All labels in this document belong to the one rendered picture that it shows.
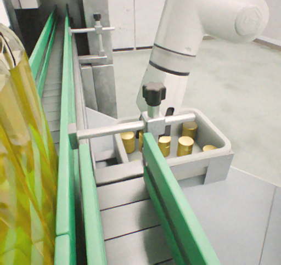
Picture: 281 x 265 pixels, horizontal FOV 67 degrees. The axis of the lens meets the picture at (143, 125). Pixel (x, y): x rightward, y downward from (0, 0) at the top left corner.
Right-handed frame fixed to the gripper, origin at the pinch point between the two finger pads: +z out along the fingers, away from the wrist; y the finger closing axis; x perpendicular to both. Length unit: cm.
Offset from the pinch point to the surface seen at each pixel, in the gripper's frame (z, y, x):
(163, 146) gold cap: 2.6, 0.0, 4.7
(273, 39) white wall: -25, -294, 357
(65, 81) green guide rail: -8.4, -4.2, -16.7
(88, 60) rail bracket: 1, -51, -7
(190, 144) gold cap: 0.1, 2.3, 9.7
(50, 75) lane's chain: 1.2, -31.3, -19.5
